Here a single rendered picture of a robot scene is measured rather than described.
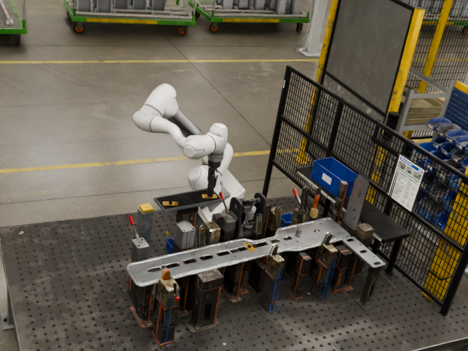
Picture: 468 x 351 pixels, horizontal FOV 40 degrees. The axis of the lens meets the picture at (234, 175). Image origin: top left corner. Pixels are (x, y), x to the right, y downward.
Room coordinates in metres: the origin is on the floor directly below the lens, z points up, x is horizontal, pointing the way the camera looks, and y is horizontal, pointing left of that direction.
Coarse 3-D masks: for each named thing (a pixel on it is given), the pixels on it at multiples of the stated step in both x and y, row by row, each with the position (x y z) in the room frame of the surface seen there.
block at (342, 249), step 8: (336, 248) 3.09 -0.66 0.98; (344, 248) 3.11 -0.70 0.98; (344, 256) 3.04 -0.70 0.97; (336, 264) 3.06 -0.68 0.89; (344, 264) 3.05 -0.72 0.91; (336, 272) 3.06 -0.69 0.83; (344, 272) 3.07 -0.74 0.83; (328, 280) 3.09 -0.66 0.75; (336, 280) 3.04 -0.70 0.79; (336, 288) 3.05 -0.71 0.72
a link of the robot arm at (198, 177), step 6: (198, 168) 3.60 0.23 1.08; (204, 168) 3.61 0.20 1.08; (192, 174) 3.58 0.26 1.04; (198, 174) 3.55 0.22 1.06; (204, 174) 3.57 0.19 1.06; (192, 180) 3.54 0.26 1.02; (198, 180) 3.53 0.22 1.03; (204, 180) 3.54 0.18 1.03; (192, 186) 3.55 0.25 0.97; (198, 186) 3.53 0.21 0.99; (204, 186) 3.54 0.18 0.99; (216, 186) 3.60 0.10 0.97; (216, 192) 3.58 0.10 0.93
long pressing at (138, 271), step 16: (304, 224) 3.26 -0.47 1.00; (320, 224) 3.29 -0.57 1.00; (336, 224) 3.32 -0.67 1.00; (240, 240) 2.98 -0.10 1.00; (256, 240) 3.00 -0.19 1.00; (288, 240) 3.06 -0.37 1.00; (304, 240) 3.09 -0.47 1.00; (320, 240) 3.12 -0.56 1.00; (336, 240) 3.15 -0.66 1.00; (160, 256) 2.71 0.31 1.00; (176, 256) 2.74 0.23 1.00; (192, 256) 2.76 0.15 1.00; (224, 256) 2.81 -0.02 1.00; (240, 256) 2.83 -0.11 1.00; (256, 256) 2.86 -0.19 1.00; (128, 272) 2.55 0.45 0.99; (144, 272) 2.56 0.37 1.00; (160, 272) 2.58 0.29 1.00; (176, 272) 2.60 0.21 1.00; (192, 272) 2.63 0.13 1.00
